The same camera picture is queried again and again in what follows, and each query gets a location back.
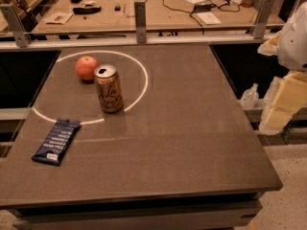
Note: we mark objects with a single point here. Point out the dark blue snack bar wrapper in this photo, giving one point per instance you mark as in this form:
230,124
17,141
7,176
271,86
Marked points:
55,145

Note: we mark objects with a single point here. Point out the orange LaCroix soda can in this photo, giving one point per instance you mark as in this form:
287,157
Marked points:
108,87

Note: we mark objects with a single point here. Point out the right metal rail bracket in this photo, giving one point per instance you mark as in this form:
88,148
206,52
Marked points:
259,26

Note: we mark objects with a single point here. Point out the brown envelope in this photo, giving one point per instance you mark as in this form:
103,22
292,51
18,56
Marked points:
58,18

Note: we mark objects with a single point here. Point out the black power adapter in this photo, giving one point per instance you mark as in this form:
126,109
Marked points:
202,7

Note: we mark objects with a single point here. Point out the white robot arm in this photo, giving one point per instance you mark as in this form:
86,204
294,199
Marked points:
292,44

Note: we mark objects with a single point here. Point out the left metal rail bracket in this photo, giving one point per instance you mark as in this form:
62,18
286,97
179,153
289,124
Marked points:
20,36

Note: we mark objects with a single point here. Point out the white card on table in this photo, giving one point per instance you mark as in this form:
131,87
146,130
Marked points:
209,18

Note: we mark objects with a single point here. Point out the metal rail bracket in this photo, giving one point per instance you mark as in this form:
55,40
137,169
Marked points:
140,21
259,26
20,36

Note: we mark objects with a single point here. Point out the horizontal metal rail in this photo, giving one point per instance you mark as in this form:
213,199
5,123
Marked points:
50,45

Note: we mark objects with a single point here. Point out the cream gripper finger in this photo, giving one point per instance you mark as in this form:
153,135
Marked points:
284,98
269,47

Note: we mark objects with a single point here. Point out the red apple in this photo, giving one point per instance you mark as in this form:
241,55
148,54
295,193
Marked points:
85,67

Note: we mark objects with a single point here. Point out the black handheld device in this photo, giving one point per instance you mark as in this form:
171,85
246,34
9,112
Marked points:
86,10

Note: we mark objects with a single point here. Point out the clear sanitizer bottle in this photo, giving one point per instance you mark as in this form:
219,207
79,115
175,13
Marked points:
250,97

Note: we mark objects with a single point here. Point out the middle metal rail bracket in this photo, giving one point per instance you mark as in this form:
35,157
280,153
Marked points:
140,21

